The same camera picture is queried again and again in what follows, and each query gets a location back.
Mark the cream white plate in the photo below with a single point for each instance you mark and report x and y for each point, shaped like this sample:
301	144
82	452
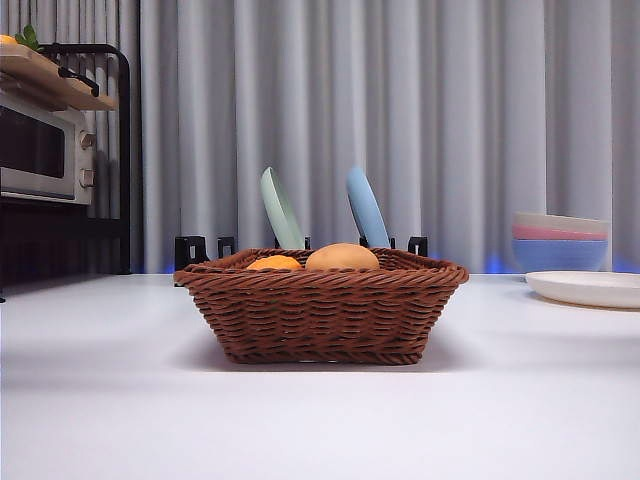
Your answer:
585	289

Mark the silver toaster oven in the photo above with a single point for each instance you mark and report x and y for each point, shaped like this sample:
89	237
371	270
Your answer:
35	155

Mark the black metal shelf frame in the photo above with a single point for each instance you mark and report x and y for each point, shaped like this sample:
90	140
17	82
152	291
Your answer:
125	150

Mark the pink bowl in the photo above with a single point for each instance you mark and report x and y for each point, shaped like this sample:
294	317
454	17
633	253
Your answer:
560	233

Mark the pale green plate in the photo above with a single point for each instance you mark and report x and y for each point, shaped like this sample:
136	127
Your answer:
280	210

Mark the orange fruit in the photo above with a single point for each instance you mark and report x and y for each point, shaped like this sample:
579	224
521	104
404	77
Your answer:
6	41

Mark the beige bowl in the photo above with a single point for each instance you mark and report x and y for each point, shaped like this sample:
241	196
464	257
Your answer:
560	221

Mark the light blue plate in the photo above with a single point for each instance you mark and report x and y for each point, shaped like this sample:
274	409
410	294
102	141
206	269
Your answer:
367	210

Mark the brown wicker basket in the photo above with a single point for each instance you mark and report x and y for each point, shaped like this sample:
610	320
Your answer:
320	315

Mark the black dish rack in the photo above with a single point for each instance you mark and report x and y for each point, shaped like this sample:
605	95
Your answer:
187	248

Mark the blue bowl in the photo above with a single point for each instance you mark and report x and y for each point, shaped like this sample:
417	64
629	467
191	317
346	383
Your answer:
560	256

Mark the grey pleated curtain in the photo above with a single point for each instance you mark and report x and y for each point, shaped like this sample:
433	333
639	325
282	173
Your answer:
350	75

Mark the yellow corn cob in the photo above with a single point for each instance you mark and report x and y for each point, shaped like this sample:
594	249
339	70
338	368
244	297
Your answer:
275	263

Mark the green leaves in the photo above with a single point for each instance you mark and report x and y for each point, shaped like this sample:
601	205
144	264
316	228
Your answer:
29	37

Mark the brown potato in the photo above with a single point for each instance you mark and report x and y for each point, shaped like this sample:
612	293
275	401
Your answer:
342	257

